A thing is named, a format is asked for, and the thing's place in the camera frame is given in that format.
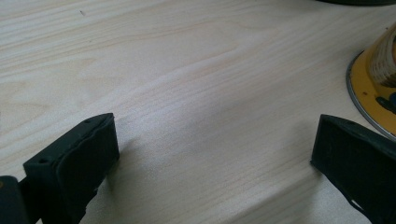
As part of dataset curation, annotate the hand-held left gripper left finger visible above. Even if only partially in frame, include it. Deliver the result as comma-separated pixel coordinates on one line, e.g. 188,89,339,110
22,112,120,224

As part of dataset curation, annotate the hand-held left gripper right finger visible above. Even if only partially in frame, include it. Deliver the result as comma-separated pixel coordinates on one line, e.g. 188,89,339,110
310,114,396,224

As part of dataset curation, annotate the yellow potato chip can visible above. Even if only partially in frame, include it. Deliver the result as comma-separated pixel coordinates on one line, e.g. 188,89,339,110
346,21,396,141

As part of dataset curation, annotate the black mesh trash bin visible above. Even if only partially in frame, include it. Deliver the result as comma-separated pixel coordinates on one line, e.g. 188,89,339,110
317,0,396,6

